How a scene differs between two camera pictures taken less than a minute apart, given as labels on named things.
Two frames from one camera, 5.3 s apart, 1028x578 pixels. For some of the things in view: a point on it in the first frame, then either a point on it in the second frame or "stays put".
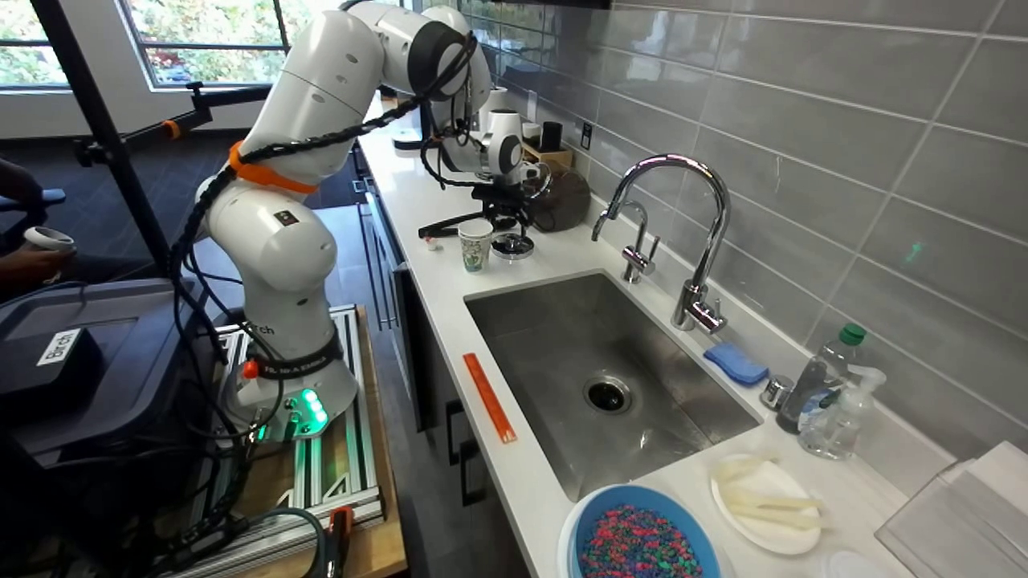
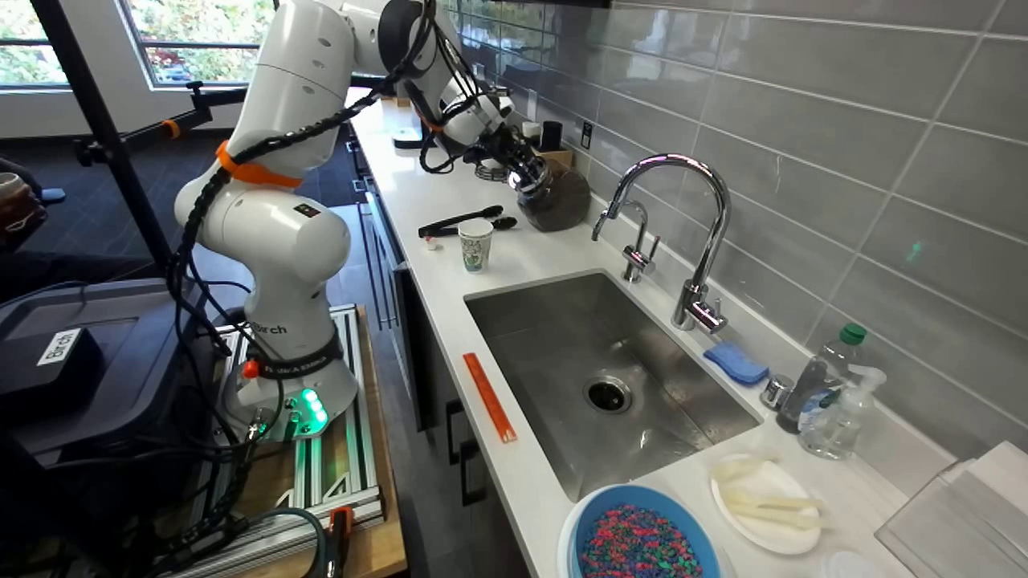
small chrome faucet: [641, 254] stays put
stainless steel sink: [605, 382] stays put
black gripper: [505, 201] to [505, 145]
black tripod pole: [105, 145] stays put
